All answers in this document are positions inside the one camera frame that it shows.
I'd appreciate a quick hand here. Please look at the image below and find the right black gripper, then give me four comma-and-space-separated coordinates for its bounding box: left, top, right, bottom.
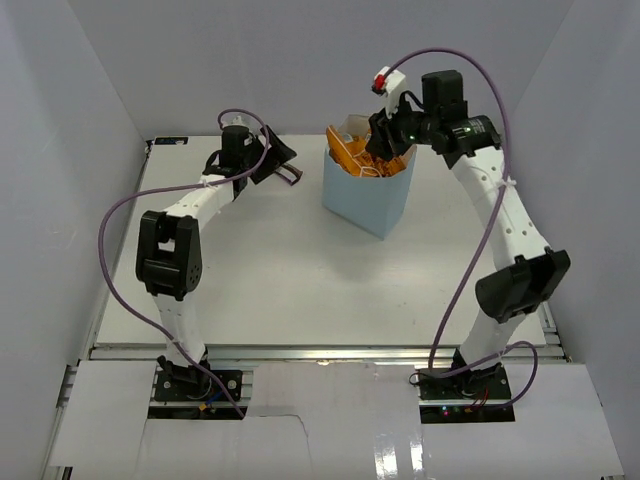
367, 92, 440, 162

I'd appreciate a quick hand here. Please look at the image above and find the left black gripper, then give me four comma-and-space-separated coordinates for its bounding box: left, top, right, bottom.
240, 125, 295, 184

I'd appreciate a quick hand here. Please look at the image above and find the brown chocolate bar wrapper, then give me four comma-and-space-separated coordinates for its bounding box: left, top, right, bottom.
274, 163, 303, 186

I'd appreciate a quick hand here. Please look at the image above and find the orange chips bag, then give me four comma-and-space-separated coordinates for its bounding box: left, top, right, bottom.
326, 125, 408, 178

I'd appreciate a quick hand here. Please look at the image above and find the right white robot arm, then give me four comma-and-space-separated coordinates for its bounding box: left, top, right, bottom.
366, 67, 571, 399

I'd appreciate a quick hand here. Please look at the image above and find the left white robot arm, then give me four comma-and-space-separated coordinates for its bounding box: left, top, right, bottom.
135, 125, 297, 399

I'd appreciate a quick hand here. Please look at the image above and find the light blue paper bag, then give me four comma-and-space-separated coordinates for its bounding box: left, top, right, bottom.
322, 114, 417, 240

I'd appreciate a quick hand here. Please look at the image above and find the left corner label sticker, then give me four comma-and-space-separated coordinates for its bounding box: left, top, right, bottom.
153, 136, 189, 145

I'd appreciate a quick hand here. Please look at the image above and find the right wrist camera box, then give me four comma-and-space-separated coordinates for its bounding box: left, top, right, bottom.
372, 66, 408, 119

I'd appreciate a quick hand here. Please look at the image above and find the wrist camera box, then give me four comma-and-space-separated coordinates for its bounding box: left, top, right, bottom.
227, 115, 251, 129
372, 66, 408, 119

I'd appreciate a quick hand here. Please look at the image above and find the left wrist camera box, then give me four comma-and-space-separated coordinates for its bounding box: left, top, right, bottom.
227, 115, 251, 129

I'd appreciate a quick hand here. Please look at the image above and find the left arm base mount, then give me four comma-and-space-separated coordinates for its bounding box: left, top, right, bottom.
148, 371, 246, 421

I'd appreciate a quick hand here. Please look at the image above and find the aluminium table frame rail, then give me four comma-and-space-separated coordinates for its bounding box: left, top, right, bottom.
88, 344, 556, 364

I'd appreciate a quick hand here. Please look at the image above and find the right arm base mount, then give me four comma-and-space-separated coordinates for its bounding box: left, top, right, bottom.
408, 365, 516, 425

